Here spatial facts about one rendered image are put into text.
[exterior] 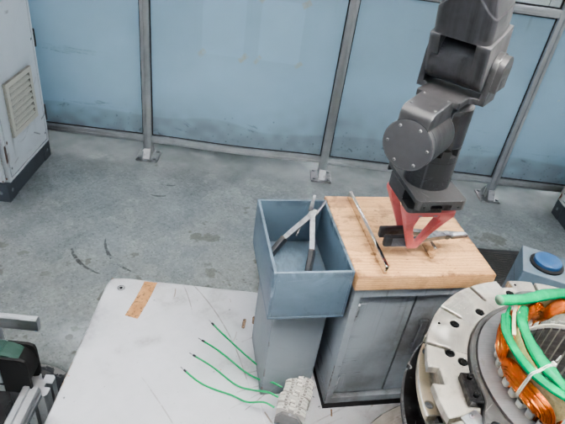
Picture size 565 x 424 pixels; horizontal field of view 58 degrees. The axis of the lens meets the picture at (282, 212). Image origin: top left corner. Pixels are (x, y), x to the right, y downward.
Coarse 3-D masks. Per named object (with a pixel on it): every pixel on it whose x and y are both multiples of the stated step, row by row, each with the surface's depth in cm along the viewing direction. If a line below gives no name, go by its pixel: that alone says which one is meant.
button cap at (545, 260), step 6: (540, 252) 79; (546, 252) 79; (534, 258) 78; (540, 258) 77; (546, 258) 78; (552, 258) 78; (558, 258) 78; (540, 264) 77; (546, 264) 76; (552, 264) 77; (558, 264) 77; (552, 270) 76; (558, 270) 77
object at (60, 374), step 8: (48, 368) 169; (56, 368) 169; (56, 376) 167; (64, 376) 167; (0, 392) 160; (8, 392) 160; (0, 400) 158; (8, 400) 158; (0, 408) 156; (0, 416) 153
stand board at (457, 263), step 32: (352, 224) 75; (384, 224) 76; (416, 224) 77; (448, 224) 78; (352, 256) 69; (384, 256) 70; (416, 256) 71; (448, 256) 72; (480, 256) 73; (384, 288) 67; (416, 288) 68; (448, 288) 69
